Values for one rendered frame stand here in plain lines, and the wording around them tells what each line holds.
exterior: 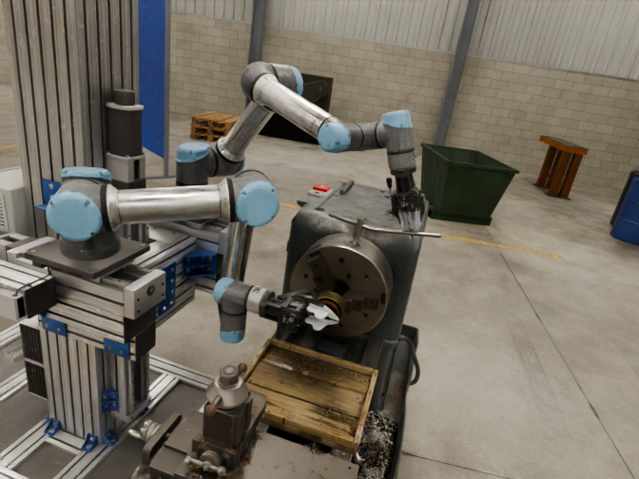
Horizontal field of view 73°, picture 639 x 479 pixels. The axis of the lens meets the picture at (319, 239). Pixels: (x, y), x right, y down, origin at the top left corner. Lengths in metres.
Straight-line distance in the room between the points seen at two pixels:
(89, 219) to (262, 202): 0.40
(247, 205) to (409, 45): 10.43
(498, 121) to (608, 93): 2.37
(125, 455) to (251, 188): 1.30
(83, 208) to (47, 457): 1.23
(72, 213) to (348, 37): 10.54
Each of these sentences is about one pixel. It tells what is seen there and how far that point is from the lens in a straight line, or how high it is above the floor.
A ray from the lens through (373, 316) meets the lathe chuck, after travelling 1.37.
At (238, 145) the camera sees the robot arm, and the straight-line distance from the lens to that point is 1.65.
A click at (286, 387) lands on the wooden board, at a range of 1.28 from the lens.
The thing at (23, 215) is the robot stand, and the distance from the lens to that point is 1.71.
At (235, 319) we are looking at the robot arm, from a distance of 1.29.
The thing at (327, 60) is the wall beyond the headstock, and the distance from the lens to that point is 11.43.
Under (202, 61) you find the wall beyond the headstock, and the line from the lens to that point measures 12.32.
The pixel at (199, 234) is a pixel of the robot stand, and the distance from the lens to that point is 1.67.
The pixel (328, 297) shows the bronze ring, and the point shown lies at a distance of 1.24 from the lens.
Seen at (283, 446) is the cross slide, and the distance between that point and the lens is 1.02.
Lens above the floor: 1.73
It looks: 22 degrees down
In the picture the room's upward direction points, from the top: 9 degrees clockwise
